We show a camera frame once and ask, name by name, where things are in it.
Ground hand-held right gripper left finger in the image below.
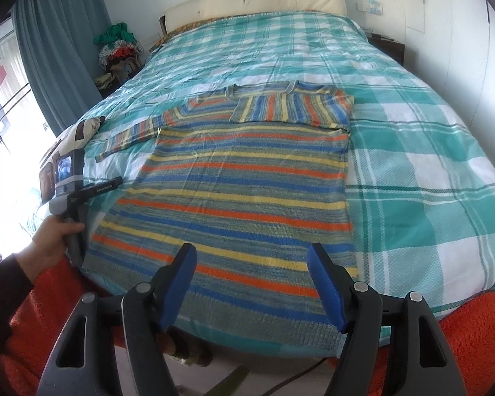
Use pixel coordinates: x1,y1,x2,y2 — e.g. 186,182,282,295
37,243,198,396

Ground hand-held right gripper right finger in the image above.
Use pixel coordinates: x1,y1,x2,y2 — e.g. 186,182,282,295
307,243,457,396

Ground striped knit sweater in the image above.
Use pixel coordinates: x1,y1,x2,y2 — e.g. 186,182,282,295
82,82,360,351

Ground person's left forearm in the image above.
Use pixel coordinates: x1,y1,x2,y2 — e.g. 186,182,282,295
0,253,36,364

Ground pile of clothes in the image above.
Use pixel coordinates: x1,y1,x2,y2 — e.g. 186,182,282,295
92,22,145,100

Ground person's left hand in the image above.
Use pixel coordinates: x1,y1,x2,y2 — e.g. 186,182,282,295
16,214,85,286

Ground black smartphone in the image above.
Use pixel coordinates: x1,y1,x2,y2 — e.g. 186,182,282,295
39,163,57,204

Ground geometric patterned pillow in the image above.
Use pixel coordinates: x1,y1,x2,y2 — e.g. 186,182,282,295
41,117,106,174

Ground window with railing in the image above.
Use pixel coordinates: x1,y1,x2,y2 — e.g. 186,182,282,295
0,25,51,256

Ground blue-grey curtain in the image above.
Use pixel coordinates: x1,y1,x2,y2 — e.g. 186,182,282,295
12,0,115,138

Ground orange fleece pants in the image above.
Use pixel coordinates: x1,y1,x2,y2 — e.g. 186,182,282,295
0,256,495,396

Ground bed with teal plaid cover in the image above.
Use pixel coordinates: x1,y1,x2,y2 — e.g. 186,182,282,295
18,10,495,358

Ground dark wooden nightstand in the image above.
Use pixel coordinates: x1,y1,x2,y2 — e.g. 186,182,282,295
367,29,406,67

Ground cream padded headboard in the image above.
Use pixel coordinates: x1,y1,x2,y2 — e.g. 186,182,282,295
159,0,348,40

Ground white wardrobe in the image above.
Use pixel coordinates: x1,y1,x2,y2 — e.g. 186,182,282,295
403,0,495,125

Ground black cable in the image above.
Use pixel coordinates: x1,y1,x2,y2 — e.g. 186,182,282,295
264,356,329,396

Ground wall outlet panel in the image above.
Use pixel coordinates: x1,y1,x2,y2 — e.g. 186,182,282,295
356,0,385,16

